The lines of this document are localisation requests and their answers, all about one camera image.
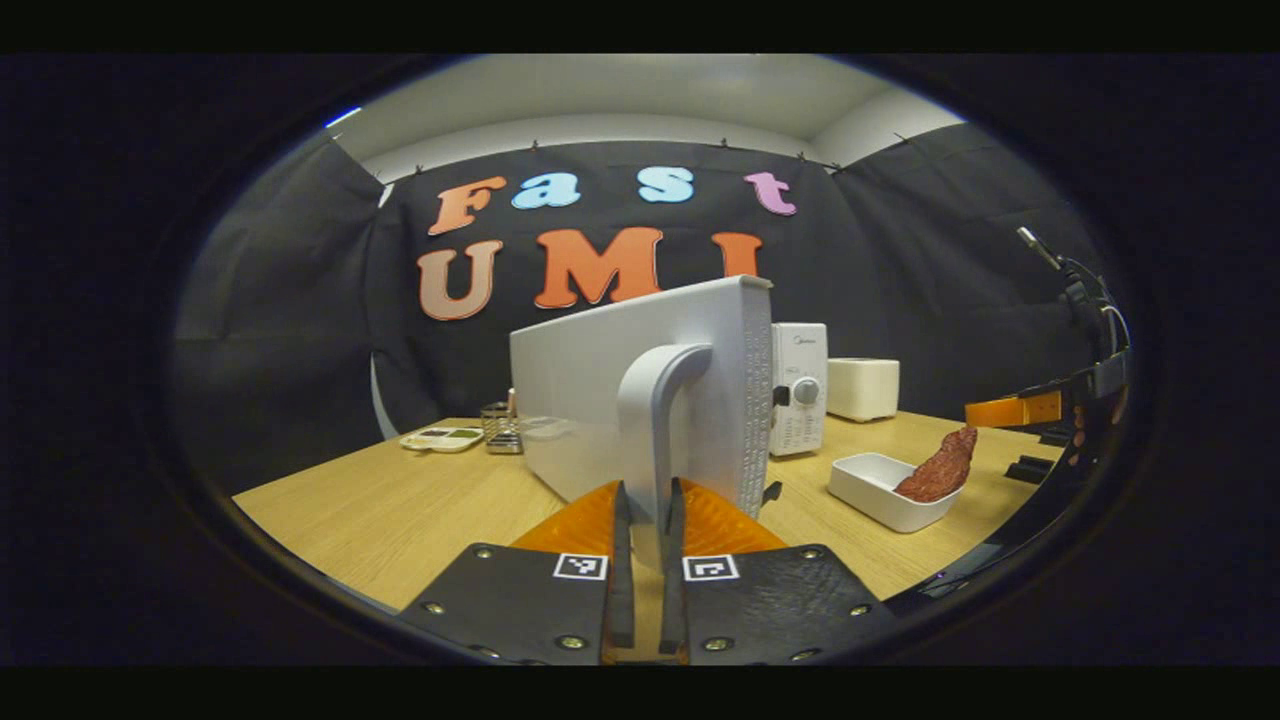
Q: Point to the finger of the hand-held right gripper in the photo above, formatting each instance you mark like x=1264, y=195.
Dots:
x=1015, y=410

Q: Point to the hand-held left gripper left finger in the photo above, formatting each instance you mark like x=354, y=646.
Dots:
x=622, y=570

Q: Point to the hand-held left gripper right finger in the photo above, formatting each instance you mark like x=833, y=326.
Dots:
x=672, y=570

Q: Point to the brown meat slice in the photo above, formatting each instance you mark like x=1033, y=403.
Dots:
x=942, y=468

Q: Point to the white microwave oven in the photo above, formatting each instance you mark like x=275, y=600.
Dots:
x=600, y=380

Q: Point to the white square appliance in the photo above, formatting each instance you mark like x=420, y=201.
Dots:
x=865, y=388

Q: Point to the white rectangular tray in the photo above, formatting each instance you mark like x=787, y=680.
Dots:
x=872, y=488

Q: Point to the metal mesh holder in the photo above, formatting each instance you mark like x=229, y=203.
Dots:
x=502, y=430

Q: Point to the white divided plate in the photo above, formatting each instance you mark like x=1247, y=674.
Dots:
x=442, y=438

